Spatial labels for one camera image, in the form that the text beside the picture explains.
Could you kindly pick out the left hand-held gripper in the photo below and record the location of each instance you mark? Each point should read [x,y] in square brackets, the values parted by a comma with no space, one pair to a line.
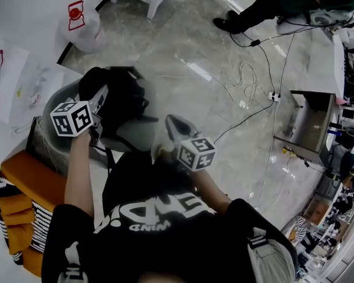
[70,118]

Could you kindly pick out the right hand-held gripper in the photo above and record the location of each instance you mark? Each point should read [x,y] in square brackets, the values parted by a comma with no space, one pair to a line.
[196,155]

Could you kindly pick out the black backpack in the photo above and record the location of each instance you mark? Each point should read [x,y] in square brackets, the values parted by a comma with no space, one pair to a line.
[121,99]

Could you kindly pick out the grey chair with black legs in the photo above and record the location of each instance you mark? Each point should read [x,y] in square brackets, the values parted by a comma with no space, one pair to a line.
[132,134]

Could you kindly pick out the person's left forearm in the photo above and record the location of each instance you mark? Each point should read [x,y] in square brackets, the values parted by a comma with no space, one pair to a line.
[79,172]

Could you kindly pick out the person's right forearm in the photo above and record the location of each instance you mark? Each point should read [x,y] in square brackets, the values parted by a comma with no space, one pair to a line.
[212,190]

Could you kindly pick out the clear bag with red print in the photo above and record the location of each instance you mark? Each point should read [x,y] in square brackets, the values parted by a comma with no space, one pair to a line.
[88,31]

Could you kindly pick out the white power strip with plugs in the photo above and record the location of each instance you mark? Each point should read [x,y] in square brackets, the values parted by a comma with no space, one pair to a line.
[274,96]

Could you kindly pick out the orange sofa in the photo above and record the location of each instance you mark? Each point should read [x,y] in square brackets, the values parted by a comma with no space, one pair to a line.
[32,169]

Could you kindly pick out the small yellow object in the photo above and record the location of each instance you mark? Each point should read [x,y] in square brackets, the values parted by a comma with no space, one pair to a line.
[287,151]

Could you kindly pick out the person's black printed t-shirt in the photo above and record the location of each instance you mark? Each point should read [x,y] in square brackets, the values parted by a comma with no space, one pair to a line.
[165,246]

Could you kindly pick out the wooden side desk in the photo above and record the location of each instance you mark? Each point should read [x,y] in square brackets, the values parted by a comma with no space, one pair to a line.
[304,134]

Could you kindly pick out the black white striped blanket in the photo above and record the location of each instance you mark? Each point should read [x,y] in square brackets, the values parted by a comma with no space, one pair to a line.
[41,223]

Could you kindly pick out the orange cushion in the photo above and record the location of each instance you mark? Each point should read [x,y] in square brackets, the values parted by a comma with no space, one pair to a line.
[14,208]
[19,237]

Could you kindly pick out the person's grey harness vest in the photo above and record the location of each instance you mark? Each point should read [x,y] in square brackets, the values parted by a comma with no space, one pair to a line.
[271,261]

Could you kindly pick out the long white desk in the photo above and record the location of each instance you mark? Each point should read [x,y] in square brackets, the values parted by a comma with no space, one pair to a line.
[338,63]

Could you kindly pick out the cluttered shelving rack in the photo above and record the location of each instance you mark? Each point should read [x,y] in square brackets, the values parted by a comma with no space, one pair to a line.
[330,231]

